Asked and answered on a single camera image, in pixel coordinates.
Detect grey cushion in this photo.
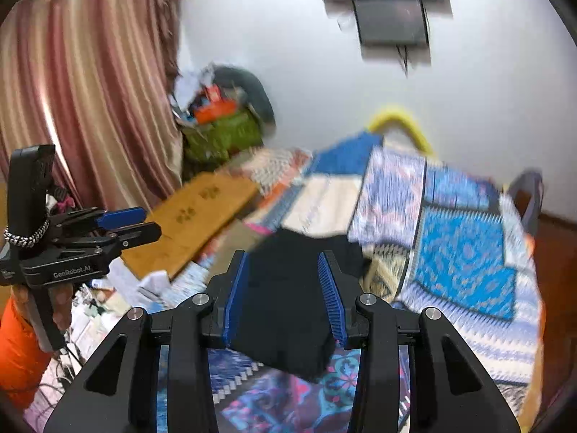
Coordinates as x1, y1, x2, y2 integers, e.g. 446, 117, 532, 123
212, 65, 277, 128

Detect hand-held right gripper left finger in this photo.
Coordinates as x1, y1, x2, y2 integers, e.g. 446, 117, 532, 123
45, 249, 250, 433

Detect brown cardboard box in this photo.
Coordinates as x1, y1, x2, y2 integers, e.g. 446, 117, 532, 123
121, 172, 260, 281

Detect yellow hoop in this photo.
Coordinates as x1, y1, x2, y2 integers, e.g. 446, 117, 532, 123
367, 106, 434, 155

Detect grey blue backpack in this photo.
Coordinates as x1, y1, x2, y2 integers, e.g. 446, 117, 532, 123
508, 169, 544, 236

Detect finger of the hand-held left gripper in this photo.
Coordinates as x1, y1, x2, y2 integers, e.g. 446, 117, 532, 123
50, 206, 147, 232
58, 222, 162, 254

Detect colourful patchwork blanket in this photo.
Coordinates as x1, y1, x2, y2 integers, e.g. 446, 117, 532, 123
153, 131, 547, 433

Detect black pants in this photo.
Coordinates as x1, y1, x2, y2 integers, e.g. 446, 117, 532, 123
228, 228, 364, 382

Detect person's left forearm orange sleeve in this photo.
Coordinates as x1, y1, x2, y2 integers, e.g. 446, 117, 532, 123
0, 297, 54, 412

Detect pink striped curtain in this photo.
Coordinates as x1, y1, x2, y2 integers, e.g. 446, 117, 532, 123
0, 0, 186, 237

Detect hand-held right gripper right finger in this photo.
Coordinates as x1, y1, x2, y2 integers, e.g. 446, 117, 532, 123
318, 250, 522, 433

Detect black cable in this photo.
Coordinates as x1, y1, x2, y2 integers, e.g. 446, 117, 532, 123
396, 44, 412, 78

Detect pile of white papers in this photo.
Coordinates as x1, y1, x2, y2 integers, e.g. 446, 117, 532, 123
63, 257, 173, 373

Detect orange packet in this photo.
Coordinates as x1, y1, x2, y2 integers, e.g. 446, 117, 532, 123
194, 86, 238, 125

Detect black white braided cord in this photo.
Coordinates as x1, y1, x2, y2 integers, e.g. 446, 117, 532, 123
4, 217, 50, 248

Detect person's left hand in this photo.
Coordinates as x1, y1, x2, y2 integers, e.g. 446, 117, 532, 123
49, 285, 74, 336

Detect green bag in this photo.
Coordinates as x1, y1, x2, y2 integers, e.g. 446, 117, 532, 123
182, 110, 265, 164

